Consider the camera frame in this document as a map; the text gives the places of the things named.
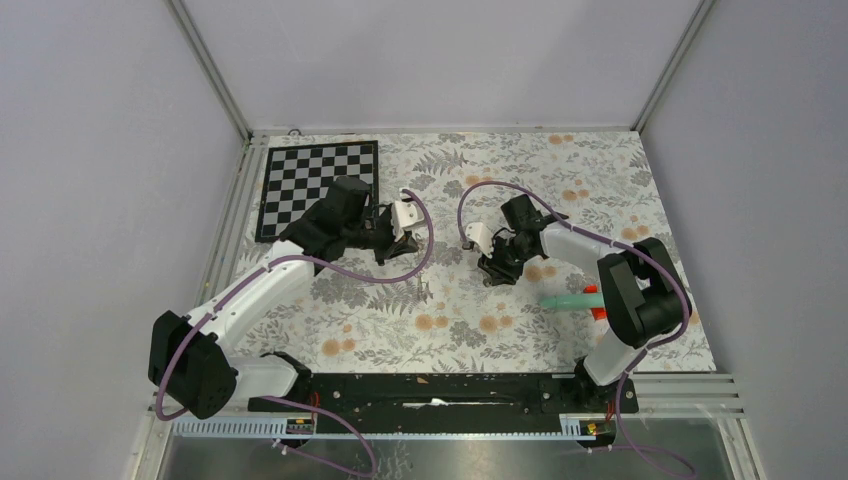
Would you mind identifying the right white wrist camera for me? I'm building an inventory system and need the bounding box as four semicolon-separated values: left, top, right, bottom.
463;222;494;258

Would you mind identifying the teal cylindrical tool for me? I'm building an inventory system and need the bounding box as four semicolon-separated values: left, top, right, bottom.
539;293;589;311

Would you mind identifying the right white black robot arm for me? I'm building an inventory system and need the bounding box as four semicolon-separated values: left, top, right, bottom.
463;194;692;412

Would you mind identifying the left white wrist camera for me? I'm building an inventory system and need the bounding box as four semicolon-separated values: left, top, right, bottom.
389;190;426;241

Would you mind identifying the floral table mat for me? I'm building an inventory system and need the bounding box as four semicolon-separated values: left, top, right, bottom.
237;132;674;373

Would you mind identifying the slotted cable duct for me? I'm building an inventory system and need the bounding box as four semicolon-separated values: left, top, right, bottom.
172;414;602;441

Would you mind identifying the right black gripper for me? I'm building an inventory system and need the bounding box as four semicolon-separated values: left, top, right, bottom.
478;235;536;288

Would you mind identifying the orange plastic piece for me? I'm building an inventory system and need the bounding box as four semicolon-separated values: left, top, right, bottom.
583;285;607;321

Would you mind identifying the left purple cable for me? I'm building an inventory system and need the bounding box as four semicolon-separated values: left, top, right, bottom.
153;188;436;480

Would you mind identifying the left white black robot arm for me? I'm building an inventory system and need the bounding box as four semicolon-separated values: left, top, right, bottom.
148;176;434;421

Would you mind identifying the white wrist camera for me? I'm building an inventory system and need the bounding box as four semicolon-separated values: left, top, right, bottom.
463;222;494;258
389;190;426;241

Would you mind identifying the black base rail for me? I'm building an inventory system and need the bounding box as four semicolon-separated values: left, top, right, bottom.
286;373;639;430

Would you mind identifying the black white checkerboard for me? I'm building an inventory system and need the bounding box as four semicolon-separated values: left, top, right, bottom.
254;140;379;243

